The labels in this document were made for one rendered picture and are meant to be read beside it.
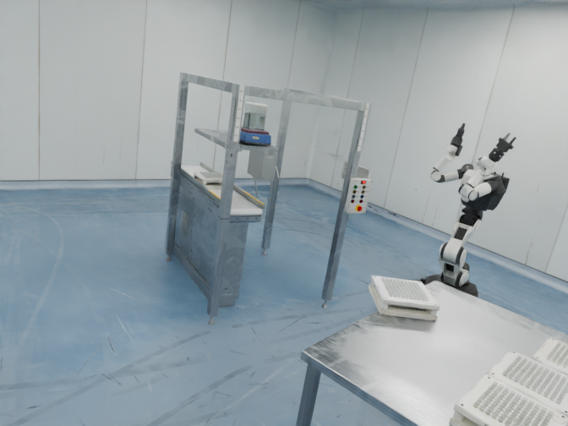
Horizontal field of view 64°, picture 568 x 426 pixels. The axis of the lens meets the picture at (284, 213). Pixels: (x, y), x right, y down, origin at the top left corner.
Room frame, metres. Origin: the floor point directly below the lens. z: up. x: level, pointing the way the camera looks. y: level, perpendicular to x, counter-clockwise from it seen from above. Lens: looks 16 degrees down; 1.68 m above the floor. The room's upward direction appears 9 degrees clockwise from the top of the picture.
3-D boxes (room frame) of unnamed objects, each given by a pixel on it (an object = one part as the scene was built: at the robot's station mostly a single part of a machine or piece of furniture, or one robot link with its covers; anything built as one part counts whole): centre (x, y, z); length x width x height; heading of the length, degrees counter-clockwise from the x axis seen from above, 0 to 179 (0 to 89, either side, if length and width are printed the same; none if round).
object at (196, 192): (3.51, 0.61, 0.76); 1.30 x 0.29 x 0.10; 32
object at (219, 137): (3.18, 0.42, 1.24); 0.62 x 0.38 x 0.04; 32
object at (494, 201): (3.77, -1.61, 1.08); 0.34 x 0.30 x 0.36; 9
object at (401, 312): (1.85, -0.58, 0.83); 0.24 x 0.24 x 0.02; 4
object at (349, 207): (3.29, -0.52, 0.96); 0.17 x 0.06 x 0.26; 122
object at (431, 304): (1.85, -0.58, 0.88); 0.25 x 0.24 x 0.02; 94
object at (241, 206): (3.51, 0.61, 0.79); 1.35 x 0.25 x 0.05; 32
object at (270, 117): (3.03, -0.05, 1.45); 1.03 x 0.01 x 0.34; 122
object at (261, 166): (3.08, 0.20, 1.13); 0.22 x 0.11 x 0.20; 32
